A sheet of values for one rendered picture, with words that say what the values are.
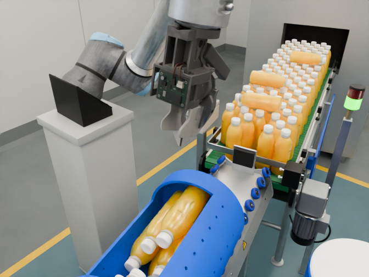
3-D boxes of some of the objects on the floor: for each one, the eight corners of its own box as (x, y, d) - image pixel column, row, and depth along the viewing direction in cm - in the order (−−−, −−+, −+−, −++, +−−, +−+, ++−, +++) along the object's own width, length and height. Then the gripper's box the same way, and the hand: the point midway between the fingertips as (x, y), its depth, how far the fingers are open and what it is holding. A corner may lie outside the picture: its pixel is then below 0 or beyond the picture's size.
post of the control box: (194, 254, 218) (196, 123, 165) (196, 250, 221) (200, 120, 168) (199, 256, 216) (203, 125, 163) (201, 252, 219) (207, 122, 166)
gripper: (152, 18, 47) (139, 147, 56) (206, 33, 43) (182, 169, 52) (185, 18, 53) (168, 133, 63) (234, 30, 49) (208, 151, 59)
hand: (184, 138), depth 59 cm, fingers closed
